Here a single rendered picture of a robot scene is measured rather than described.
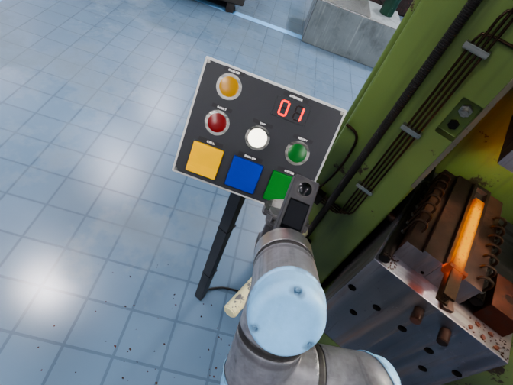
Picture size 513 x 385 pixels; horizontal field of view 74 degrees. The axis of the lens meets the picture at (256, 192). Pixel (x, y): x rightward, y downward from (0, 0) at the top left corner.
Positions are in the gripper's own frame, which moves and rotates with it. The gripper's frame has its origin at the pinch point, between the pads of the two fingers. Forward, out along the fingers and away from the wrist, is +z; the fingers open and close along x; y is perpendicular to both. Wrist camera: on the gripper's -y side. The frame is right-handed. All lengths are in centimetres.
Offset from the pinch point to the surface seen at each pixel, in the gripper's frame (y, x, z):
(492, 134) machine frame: -32, 59, 42
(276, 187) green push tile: 0.4, -1.5, 10.2
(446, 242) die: -0.2, 46.3, 15.6
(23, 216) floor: 77, -103, 80
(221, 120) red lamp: -9.9, -19.3, 10.5
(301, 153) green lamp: -9.2, 0.9, 10.5
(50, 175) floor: 63, -108, 104
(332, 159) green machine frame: -7.5, 14.3, 36.4
